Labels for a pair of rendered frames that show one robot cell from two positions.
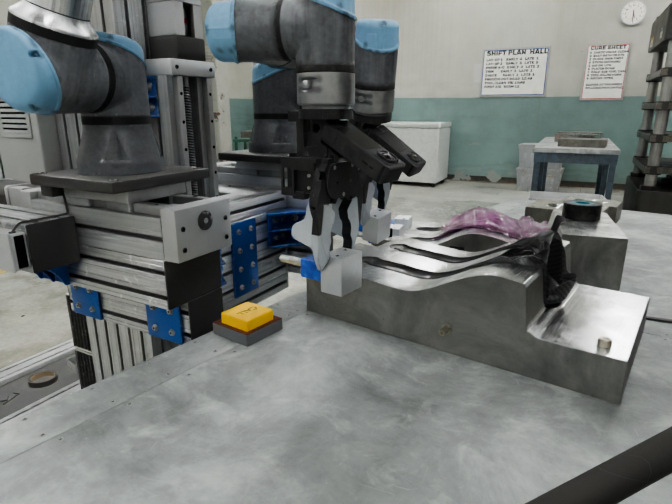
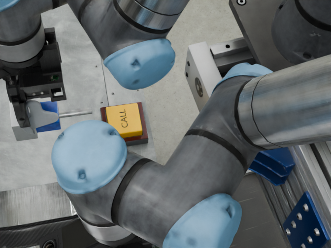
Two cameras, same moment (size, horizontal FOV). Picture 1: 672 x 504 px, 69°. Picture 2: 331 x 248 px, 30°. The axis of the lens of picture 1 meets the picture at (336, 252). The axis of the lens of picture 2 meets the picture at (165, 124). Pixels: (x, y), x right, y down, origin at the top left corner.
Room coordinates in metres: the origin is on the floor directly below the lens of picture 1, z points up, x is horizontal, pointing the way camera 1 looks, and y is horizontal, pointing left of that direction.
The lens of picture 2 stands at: (1.12, -0.22, 1.85)
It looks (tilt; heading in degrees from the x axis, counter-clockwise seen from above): 63 degrees down; 128
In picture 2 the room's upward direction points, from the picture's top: 6 degrees clockwise
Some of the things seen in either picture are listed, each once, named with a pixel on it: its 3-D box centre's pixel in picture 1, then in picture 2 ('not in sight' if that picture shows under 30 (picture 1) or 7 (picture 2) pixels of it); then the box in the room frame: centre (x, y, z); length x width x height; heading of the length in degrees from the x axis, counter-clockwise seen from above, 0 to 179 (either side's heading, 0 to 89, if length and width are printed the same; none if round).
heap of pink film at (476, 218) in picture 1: (492, 221); not in sight; (1.11, -0.36, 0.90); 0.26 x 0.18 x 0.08; 71
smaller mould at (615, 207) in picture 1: (589, 210); not in sight; (1.58, -0.83, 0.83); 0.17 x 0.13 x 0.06; 54
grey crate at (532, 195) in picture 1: (564, 208); not in sight; (4.15, -1.96, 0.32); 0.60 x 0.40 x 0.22; 69
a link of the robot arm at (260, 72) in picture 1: (277, 86); not in sight; (1.36, 0.15, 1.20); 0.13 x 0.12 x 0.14; 102
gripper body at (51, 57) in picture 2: (321, 155); (30, 64); (0.68, 0.02, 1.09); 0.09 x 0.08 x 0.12; 54
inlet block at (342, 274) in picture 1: (315, 265); (52, 115); (0.68, 0.03, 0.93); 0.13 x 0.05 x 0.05; 54
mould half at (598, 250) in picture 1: (492, 239); not in sight; (1.12, -0.37, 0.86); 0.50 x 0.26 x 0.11; 71
